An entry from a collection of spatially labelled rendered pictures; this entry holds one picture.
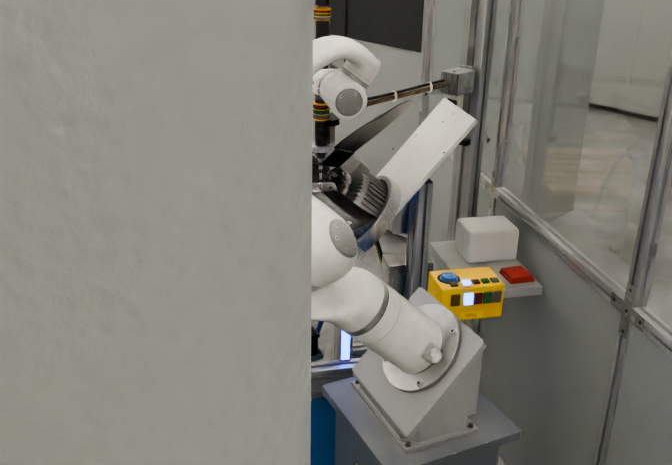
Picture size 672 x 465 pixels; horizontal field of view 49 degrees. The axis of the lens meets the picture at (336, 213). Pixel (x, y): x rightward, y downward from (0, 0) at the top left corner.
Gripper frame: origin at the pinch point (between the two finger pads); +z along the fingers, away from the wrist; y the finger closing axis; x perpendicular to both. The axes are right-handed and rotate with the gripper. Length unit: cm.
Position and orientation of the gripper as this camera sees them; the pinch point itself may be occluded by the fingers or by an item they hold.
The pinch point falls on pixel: (322, 72)
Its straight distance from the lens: 194.2
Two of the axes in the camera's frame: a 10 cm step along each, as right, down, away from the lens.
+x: 0.2, -9.2, -3.8
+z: -2.0, -3.8, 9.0
